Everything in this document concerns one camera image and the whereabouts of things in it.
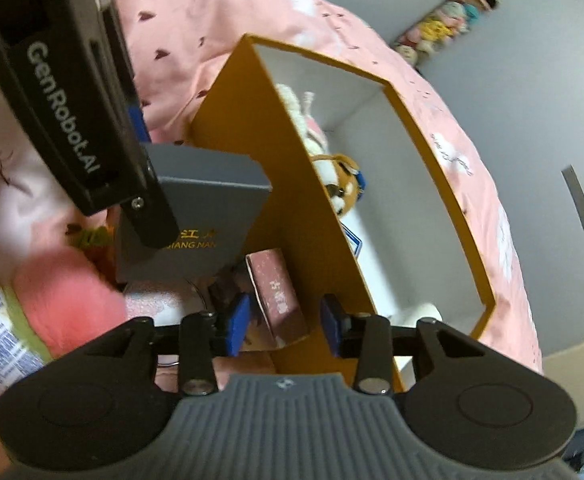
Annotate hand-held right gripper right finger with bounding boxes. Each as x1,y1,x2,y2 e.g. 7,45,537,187
320,294,493,395

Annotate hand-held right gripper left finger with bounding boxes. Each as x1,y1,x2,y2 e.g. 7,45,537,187
79,294,251,396

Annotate pink fluffy ball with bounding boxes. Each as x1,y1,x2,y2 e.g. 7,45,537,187
12,250,130,361

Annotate grey box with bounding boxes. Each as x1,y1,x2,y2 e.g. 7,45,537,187
114,142,273,286

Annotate orange fox plush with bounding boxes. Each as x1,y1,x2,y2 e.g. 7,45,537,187
309,152,370,218

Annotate blue white card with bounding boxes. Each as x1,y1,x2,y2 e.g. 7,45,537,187
342,224,366,262

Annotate clear tube of plush toys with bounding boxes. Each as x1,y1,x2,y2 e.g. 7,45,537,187
394,0,478,66

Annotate small pink card box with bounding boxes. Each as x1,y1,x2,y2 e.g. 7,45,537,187
244,247,310,348

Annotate grey wall plate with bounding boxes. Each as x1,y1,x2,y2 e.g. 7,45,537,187
561,165,584,231

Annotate white crochet bunny keychain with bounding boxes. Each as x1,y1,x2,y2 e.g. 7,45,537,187
274,82,330,156

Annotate orange cardboard box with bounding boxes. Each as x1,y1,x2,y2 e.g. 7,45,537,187
187,34,498,393

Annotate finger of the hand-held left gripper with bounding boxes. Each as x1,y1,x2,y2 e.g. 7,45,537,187
128,105,151,145
119,187,180,250

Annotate colourful crochet toy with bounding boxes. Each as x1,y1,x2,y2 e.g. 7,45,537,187
69,225,117,252

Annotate beige cardboard box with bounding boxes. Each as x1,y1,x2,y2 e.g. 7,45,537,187
542,335,584,426

